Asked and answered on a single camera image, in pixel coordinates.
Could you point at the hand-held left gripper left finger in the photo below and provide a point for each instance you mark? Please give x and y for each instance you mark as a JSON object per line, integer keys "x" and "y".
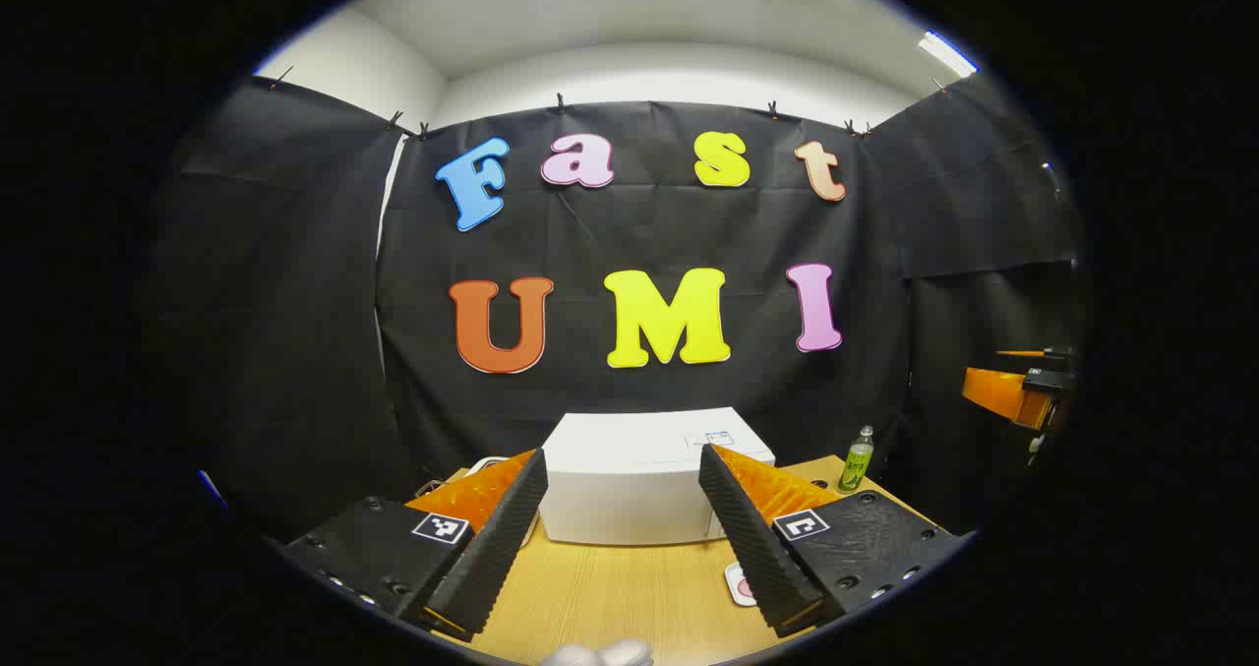
{"x": 492, "y": 548}

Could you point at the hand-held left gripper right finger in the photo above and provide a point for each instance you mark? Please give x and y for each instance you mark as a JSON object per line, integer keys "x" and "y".
{"x": 752, "y": 548}

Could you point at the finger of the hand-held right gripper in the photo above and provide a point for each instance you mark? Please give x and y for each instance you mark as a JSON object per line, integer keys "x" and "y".
{"x": 1018, "y": 353}
{"x": 993, "y": 391}

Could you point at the white square plate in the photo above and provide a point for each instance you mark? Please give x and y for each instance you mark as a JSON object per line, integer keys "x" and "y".
{"x": 734, "y": 573}

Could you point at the pink meat slice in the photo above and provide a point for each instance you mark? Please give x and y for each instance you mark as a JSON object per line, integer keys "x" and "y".
{"x": 745, "y": 588}

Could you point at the white microwave oven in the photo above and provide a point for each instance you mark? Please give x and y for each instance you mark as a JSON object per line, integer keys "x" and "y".
{"x": 629, "y": 479}

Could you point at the green label drink bottle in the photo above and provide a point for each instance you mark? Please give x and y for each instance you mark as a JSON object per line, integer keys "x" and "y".
{"x": 856, "y": 464}

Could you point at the ceiling light panel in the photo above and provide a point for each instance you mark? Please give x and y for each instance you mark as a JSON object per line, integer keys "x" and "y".
{"x": 947, "y": 54}

